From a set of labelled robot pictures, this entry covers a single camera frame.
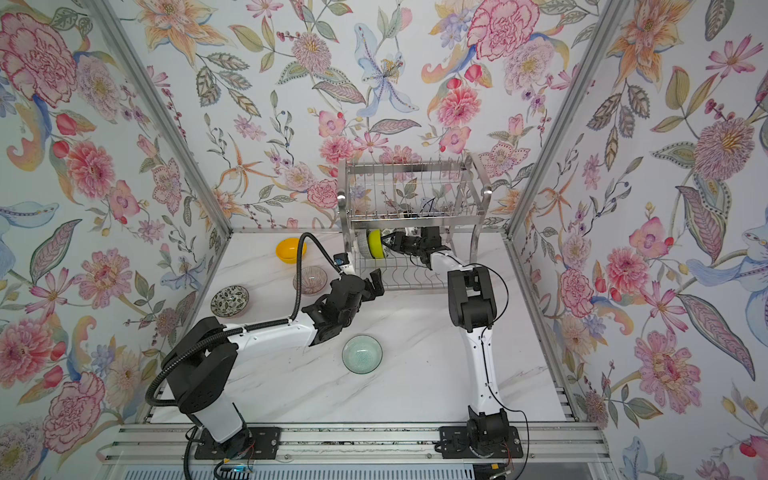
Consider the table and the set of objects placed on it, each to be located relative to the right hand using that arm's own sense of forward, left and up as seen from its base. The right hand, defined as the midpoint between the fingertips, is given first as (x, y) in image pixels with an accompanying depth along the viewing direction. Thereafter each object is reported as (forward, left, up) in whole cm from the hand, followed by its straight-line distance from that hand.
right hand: (382, 240), depth 104 cm
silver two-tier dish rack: (+3, -9, +8) cm, 13 cm away
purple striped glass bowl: (-12, +24, -8) cm, 28 cm away
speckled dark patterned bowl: (-22, +49, -8) cm, 54 cm away
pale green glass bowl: (-37, +4, -10) cm, 39 cm away
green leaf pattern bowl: (-5, -3, 0) cm, 6 cm away
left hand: (-21, +1, +7) cm, 22 cm away
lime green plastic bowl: (-3, +3, +2) cm, 4 cm away
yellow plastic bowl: (0, +35, -6) cm, 36 cm away
